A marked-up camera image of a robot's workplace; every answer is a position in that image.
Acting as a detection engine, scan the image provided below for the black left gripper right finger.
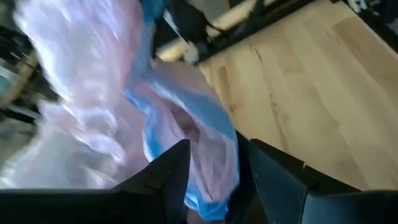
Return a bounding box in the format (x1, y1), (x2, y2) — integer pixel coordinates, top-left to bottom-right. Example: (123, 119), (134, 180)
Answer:
(248, 139), (398, 224)

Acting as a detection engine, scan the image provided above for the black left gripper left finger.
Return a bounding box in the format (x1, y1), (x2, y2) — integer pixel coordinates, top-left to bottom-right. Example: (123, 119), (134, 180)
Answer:
(0, 139), (191, 224)

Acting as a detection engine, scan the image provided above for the pink plastic bag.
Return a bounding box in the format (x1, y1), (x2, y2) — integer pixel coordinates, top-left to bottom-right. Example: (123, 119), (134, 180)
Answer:
(0, 0), (241, 224)

